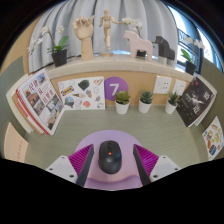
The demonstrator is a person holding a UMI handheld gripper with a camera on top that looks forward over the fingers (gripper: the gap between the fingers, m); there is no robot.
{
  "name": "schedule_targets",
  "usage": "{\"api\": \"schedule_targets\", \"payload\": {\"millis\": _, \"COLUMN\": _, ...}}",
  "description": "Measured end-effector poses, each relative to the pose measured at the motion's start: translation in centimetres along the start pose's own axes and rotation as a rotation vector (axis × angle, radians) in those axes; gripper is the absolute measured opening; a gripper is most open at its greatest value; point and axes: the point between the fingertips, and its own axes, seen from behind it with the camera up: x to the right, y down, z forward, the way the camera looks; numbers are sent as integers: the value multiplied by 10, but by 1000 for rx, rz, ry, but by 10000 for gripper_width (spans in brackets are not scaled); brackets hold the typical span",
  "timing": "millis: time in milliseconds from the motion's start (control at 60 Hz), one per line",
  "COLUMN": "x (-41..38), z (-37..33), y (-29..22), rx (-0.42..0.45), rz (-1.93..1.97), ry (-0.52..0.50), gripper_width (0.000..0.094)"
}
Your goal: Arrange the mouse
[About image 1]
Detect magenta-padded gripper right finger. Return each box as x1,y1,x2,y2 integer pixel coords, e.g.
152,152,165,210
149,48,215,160
132,143,183,186

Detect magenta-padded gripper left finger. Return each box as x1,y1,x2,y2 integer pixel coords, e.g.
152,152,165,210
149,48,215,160
45,143,95,187

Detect black computer mouse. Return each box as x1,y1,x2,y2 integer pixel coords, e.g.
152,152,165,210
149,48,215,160
97,140,123,175

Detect purple mouse pad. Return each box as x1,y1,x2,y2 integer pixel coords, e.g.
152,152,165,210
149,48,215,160
73,129,145,192

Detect small succulent in white pot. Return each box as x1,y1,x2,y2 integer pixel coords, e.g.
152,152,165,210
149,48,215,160
138,90,154,115
164,90,181,115
114,90,132,116

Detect white sticker sheet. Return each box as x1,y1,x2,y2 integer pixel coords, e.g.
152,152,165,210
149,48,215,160
57,76,106,111

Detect white books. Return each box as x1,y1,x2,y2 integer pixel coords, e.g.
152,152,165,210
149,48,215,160
191,74,218,128
5,73,44,136

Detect colourful sticker sheet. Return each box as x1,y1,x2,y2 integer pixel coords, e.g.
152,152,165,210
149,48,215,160
201,115,224,162

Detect red white photo magazine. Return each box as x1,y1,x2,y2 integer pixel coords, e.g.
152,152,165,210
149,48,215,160
16,68,65,136

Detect black book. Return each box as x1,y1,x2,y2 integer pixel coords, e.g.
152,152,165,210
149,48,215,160
175,76,217,128

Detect purple round number sign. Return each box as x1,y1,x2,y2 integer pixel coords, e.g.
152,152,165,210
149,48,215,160
103,76,130,102

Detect wooden desk back ledge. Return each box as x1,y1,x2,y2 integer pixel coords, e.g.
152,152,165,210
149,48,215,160
44,54,196,108

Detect white orchid in black pot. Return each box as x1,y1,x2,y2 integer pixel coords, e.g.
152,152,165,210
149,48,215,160
179,36,206,76
27,24,70,68
121,17,148,58

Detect green desk partition panel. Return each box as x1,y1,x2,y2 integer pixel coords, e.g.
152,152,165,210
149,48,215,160
199,58,224,134
0,55,26,128

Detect black horse figure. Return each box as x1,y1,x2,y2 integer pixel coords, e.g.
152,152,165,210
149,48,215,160
153,35,176,66

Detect pink horse figure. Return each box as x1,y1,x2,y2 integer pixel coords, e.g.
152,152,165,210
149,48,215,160
123,29,154,62

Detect wooden hand model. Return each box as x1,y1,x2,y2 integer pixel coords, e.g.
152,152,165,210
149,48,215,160
72,15,96,62

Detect wooden mannequin figure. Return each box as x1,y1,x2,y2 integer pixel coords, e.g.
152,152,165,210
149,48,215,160
98,9,124,57

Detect dark framed window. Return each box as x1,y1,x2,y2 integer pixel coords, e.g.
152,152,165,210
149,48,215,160
166,4,224,73

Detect grey curtain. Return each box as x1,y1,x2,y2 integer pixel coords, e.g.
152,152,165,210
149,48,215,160
28,0,183,74

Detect white wall socket plate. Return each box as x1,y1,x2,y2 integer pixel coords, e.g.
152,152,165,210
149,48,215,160
152,75,173,95
172,79,188,97

